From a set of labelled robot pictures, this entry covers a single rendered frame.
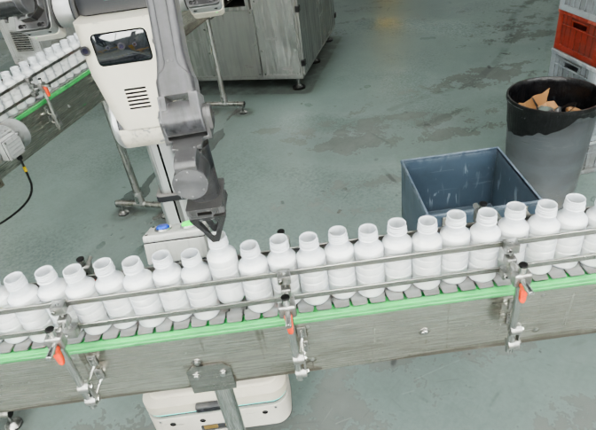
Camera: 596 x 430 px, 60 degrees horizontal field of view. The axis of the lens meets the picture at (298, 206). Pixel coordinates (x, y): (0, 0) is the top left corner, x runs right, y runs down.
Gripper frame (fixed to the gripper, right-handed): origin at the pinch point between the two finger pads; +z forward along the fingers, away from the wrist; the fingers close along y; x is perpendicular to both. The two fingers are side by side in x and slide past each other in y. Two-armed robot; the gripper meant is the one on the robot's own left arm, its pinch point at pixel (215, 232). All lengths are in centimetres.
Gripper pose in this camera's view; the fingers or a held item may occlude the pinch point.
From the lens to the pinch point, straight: 101.5
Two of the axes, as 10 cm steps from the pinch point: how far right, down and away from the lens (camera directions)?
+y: -0.7, -5.6, 8.2
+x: -9.9, 1.4, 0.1
